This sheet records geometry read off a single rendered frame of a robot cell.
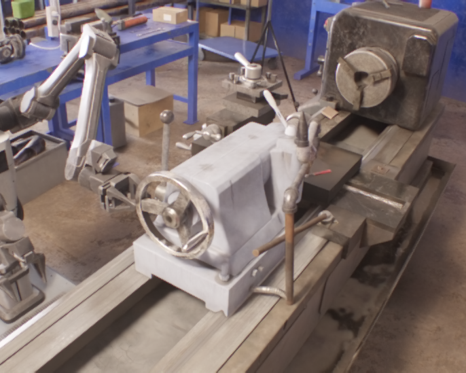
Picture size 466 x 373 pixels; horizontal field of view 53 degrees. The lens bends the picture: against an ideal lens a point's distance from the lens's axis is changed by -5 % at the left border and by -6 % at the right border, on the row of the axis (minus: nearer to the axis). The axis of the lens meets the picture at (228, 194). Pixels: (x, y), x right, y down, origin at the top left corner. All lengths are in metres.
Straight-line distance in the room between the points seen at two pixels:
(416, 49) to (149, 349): 1.63
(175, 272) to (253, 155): 0.36
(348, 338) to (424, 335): 0.77
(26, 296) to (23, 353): 0.94
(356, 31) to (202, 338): 1.64
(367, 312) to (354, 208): 0.49
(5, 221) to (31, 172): 2.05
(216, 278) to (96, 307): 0.32
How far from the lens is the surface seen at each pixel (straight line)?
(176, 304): 1.46
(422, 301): 2.74
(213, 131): 1.73
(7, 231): 1.25
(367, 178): 1.85
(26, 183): 3.28
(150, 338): 1.37
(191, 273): 1.24
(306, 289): 1.38
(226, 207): 1.18
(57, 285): 2.26
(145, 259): 1.33
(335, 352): 1.81
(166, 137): 1.25
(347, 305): 1.98
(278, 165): 1.34
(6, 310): 2.15
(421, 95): 2.36
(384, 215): 1.66
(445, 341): 2.58
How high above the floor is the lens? 1.75
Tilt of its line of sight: 32 degrees down
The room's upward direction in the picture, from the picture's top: 3 degrees clockwise
